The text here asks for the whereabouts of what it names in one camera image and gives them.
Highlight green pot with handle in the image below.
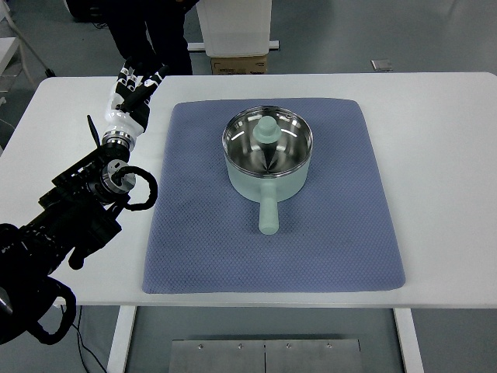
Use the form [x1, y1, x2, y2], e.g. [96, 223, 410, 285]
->
[222, 106, 313, 235]

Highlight person in dark trousers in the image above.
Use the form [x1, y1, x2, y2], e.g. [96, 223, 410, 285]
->
[64, 0, 197, 75]

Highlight white rack at left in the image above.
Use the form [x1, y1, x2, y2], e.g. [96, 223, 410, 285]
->
[1, 1, 55, 106]

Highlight grey floor outlet plate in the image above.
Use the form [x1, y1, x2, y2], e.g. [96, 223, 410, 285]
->
[370, 59, 394, 72]

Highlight cardboard box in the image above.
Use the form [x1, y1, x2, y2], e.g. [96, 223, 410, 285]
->
[210, 55, 267, 75]

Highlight metal base plate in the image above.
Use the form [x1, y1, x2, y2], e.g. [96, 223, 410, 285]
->
[169, 339, 363, 372]

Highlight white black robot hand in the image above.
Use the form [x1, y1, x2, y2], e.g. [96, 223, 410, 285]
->
[102, 58, 169, 150]

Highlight white table frame legs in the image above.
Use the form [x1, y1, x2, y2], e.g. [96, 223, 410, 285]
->
[106, 305, 425, 372]

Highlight black floor cable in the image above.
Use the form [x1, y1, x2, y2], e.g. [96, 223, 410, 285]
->
[60, 305, 108, 373]

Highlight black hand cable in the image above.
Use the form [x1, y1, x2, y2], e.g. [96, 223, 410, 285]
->
[112, 166, 159, 213]

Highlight blue quilted mat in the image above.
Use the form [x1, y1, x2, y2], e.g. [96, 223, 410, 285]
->
[143, 98, 405, 294]

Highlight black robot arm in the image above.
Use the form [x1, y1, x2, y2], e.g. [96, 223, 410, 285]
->
[1, 144, 129, 345]

